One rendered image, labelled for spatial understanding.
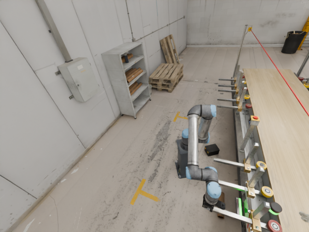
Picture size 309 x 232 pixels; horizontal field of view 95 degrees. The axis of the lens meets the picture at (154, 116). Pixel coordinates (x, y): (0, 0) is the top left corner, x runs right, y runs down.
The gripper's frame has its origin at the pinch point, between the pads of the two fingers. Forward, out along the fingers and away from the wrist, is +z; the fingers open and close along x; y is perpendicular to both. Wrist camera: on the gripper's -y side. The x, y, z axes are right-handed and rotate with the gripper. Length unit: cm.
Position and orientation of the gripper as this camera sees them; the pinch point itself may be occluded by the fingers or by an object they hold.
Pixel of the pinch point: (210, 209)
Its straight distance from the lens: 149.2
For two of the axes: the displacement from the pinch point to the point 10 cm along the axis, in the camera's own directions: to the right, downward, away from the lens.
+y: -9.3, -1.4, 3.4
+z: 1.1, 7.7, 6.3
